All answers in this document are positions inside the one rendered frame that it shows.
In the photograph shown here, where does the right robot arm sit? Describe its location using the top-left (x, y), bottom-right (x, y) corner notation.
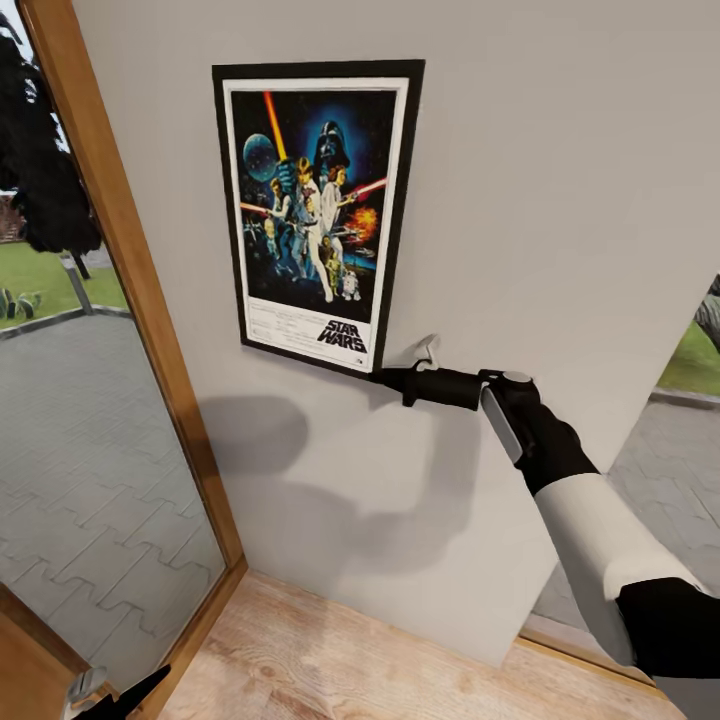
top-left (368, 333), bottom-right (720, 720)

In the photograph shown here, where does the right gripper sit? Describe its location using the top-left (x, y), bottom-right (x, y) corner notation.
top-left (368, 360), bottom-right (460, 408)

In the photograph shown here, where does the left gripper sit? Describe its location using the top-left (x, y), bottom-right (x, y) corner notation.
top-left (73, 664), bottom-right (171, 720)

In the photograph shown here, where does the poster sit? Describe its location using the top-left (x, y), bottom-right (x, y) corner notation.
top-left (211, 59), bottom-right (425, 382)

